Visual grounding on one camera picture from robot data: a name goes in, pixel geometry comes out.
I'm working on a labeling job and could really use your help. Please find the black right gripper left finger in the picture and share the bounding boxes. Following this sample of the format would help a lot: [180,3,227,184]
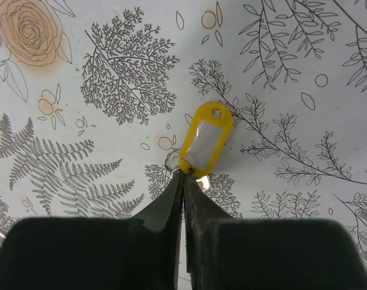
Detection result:
[0,173,183,289]

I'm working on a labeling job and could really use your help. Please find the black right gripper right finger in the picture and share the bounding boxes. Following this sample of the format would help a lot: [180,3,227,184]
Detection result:
[183,175,367,289]

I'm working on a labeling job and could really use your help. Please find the yellow key tag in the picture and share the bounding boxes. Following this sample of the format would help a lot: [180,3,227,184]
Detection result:
[178,102,233,178]

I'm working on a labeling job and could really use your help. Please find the floral patterned table mat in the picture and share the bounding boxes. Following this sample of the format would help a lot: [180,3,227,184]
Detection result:
[0,1,367,268]

